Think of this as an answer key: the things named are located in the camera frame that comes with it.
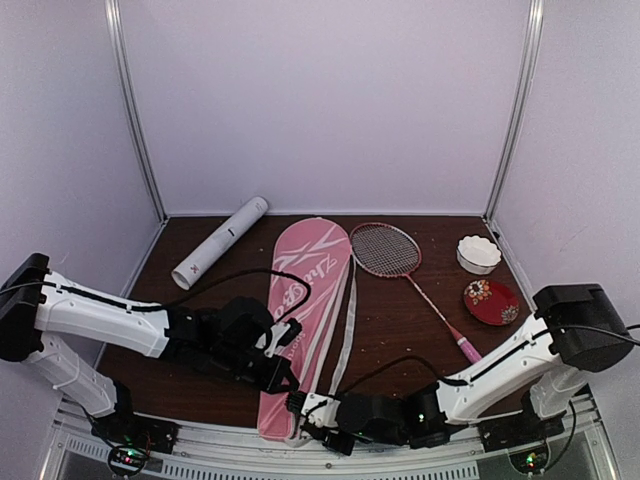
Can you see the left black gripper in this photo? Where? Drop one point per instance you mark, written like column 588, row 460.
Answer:
column 280, row 366

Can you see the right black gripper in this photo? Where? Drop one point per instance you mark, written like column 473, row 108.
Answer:
column 337, row 446

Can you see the pink racket cover bag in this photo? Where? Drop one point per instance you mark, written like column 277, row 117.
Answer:
column 318, row 251

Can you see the pink badminton racket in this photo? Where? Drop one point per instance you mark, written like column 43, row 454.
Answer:
column 386, row 251

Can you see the white shuttlecock tube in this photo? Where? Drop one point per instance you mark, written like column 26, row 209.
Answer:
column 209, row 251

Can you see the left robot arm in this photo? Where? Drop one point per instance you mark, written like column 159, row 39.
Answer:
column 38, row 305

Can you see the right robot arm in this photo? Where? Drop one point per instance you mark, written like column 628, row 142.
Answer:
column 574, row 331

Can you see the red floral plate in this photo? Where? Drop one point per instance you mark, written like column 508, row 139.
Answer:
column 491, row 302

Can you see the white fluted bowl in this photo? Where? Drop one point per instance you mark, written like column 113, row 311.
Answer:
column 478, row 255

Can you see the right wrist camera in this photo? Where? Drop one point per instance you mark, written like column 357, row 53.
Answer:
column 312, row 407

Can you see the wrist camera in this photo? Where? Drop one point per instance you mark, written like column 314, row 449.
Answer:
column 280, row 335
column 312, row 407

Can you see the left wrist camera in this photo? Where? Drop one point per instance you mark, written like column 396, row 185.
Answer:
column 280, row 335

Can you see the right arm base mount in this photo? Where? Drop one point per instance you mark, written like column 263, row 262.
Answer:
column 520, row 425

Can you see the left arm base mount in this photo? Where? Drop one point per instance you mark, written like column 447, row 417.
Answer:
column 124, row 427

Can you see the aluminium front rail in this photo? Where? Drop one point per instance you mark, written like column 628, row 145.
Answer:
column 204, row 451

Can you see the right aluminium frame post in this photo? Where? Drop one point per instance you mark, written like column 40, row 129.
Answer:
column 527, row 70

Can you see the aluminium frame post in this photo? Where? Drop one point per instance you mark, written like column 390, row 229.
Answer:
column 527, row 70
column 132, row 114

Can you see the left aluminium frame post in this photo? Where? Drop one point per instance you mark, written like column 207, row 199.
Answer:
column 132, row 114

